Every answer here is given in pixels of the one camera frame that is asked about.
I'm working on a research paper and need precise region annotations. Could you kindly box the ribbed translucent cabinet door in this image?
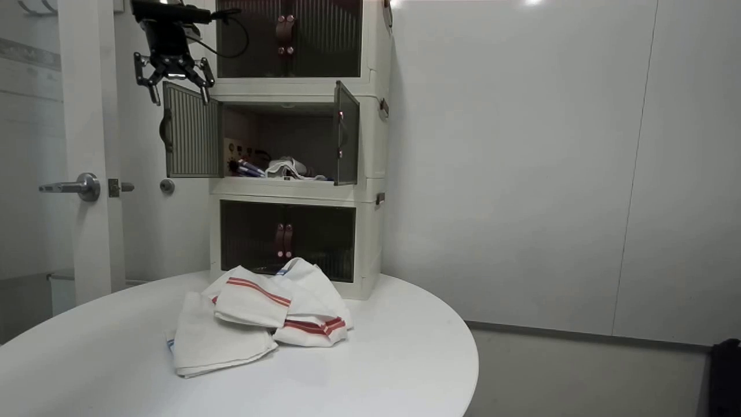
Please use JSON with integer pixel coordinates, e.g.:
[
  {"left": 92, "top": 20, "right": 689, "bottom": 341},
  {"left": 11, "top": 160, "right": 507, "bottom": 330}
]
[
  {"left": 216, "top": 0, "right": 288, "bottom": 78},
  {"left": 162, "top": 81, "right": 224, "bottom": 178},
  {"left": 220, "top": 200, "right": 287, "bottom": 275},
  {"left": 286, "top": 0, "right": 363, "bottom": 78},
  {"left": 334, "top": 81, "right": 361, "bottom": 186},
  {"left": 285, "top": 204, "right": 357, "bottom": 283}
]

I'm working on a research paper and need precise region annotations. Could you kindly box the black object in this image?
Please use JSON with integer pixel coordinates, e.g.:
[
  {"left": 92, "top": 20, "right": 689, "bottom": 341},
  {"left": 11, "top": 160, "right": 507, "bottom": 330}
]
[{"left": 709, "top": 338, "right": 741, "bottom": 417}]

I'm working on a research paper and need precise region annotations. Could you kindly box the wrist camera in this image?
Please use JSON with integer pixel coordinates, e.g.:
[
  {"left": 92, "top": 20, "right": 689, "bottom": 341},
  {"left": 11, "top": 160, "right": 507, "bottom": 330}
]
[{"left": 131, "top": 0, "right": 212, "bottom": 25}]

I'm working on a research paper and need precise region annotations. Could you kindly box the white towel with red stripes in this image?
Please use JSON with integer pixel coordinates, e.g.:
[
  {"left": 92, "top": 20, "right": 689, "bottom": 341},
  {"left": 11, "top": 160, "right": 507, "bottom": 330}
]
[
  {"left": 273, "top": 257, "right": 354, "bottom": 348},
  {"left": 211, "top": 266, "right": 294, "bottom": 329}
]

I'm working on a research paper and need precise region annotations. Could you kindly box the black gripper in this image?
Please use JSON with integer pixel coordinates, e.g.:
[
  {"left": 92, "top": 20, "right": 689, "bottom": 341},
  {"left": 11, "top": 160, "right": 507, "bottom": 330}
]
[{"left": 134, "top": 20, "right": 216, "bottom": 107}]

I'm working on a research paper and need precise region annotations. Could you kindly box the white crumpled cloth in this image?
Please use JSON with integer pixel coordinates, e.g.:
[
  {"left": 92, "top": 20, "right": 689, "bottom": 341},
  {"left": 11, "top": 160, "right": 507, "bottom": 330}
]
[{"left": 266, "top": 157, "right": 328, "bottom": 181}]

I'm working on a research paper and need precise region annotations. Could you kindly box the silver door lever handle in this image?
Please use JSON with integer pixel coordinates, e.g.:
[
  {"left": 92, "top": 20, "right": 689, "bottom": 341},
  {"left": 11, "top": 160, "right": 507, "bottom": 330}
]
[{"left": 38, "top": 172, "right": 101, "bottom": 203}]

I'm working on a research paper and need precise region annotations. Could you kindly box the white room door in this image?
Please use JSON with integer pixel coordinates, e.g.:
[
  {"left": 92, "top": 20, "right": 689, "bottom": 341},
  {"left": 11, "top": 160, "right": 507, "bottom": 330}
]
[{"left": 57, "top": 0, "right": 126, "bottom": 306}]

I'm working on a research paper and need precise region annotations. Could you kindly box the white stacked storage cabinet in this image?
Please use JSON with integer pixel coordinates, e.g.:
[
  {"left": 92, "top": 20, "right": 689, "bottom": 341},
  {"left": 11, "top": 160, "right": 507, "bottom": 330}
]
[{"left": 208, "top": 0, "right": 395, "bottom": 301}]

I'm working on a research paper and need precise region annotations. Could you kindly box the heap of blue pens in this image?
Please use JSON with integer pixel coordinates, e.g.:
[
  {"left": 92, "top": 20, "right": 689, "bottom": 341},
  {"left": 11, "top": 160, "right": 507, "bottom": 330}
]
[{"left": 228, "top": 159, "right": 267, "bottom": 178}]

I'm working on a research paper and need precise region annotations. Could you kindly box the white towel with blue stripe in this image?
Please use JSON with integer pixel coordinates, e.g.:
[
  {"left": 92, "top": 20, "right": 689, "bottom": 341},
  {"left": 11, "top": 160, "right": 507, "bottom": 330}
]
[{"left": 167, "top": 291, "right": 279, "bottom": 379}]

